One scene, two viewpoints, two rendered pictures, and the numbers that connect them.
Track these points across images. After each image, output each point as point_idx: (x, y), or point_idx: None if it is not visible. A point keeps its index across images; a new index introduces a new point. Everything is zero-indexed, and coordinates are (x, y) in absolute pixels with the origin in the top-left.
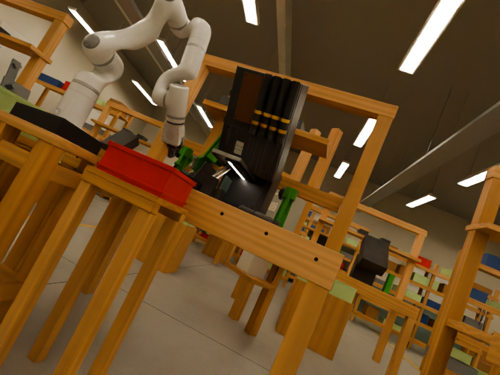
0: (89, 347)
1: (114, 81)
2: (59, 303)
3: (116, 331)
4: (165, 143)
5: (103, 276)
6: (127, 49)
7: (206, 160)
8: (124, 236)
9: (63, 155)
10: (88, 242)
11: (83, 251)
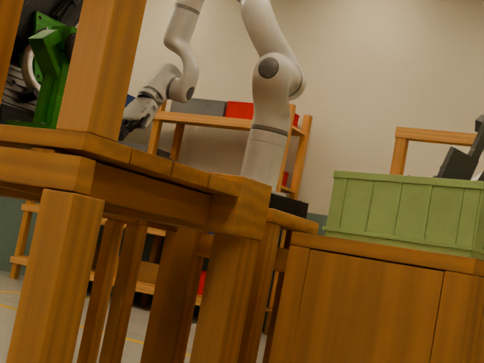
0: (78, 355)
1: (252, 90)
2: None
3: None
4: (137, 127)
5: (109, 294)
6: (258, 54)
7: None
8: (118, 253)
9: (264, 227)
10: (132, 301)
11: (130, 314)
